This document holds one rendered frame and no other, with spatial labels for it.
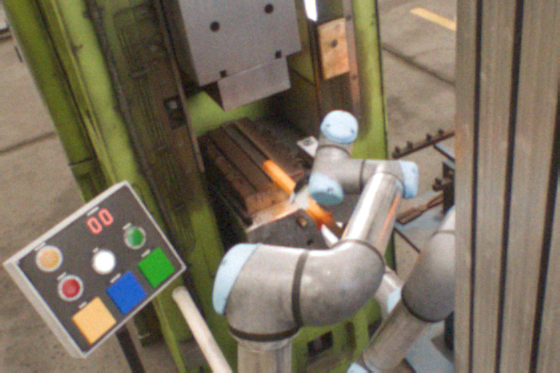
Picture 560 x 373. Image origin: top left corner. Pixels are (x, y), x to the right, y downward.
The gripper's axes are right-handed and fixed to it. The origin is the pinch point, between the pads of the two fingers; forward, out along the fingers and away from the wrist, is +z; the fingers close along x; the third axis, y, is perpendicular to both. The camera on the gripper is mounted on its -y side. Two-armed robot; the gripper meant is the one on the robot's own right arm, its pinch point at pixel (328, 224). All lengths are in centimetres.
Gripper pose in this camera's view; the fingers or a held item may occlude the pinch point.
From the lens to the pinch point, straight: 165.8
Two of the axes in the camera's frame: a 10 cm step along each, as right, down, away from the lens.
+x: 8.8, -3.7, 3.0
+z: -4.5, -4.3, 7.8
